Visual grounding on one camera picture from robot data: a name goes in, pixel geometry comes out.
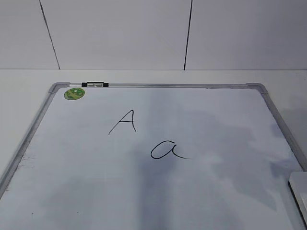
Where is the white eraser with black felt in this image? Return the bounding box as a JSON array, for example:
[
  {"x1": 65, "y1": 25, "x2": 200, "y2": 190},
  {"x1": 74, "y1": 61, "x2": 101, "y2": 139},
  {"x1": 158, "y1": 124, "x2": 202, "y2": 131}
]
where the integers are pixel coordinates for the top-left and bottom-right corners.
[{"x1": 288, "y1": 172, "x2": 307, "y2": 224}]

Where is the round green magnet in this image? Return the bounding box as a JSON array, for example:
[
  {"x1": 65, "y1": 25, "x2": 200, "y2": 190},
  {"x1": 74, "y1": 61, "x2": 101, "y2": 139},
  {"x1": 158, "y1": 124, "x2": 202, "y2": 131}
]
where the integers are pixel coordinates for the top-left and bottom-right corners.
[{"x1": 64, "y1": 88, "x2": 85, "y2": 100}]

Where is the white board with aluminium frame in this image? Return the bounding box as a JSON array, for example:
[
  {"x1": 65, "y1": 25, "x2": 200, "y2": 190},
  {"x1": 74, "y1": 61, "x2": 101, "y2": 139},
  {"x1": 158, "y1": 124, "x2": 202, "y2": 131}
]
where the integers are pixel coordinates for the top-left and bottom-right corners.
[{"x1": 0, "y1": 83, "x2": 307, "y2": 230}]

